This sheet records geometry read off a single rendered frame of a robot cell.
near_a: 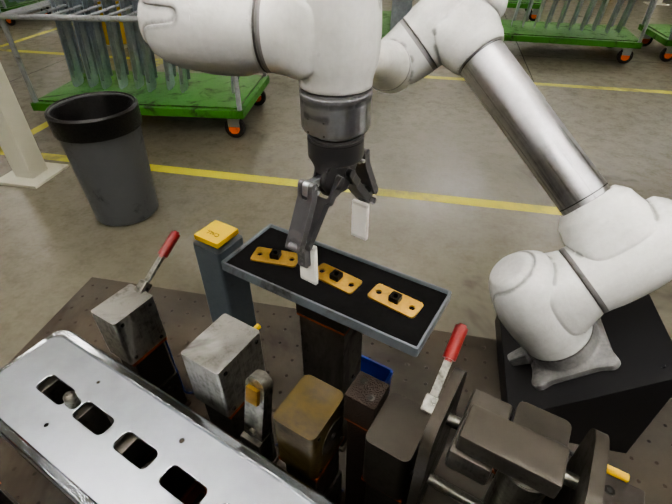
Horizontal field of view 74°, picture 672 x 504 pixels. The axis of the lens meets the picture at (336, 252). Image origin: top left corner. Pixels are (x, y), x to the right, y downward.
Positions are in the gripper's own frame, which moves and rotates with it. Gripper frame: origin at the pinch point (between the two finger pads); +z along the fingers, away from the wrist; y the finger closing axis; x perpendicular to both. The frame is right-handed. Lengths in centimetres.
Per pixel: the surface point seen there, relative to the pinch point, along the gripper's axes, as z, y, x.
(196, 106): 94, -188, -283
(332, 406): 13.7, 15.5, 10.6
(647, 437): 52, -40, 59
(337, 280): 5.2, 0.7, 0.8
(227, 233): 5.8, 1.6, -24.3
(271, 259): 5.5, 2.7, -12.0
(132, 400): 21.7, 30.1, -20.2
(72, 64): 74, -158, -413
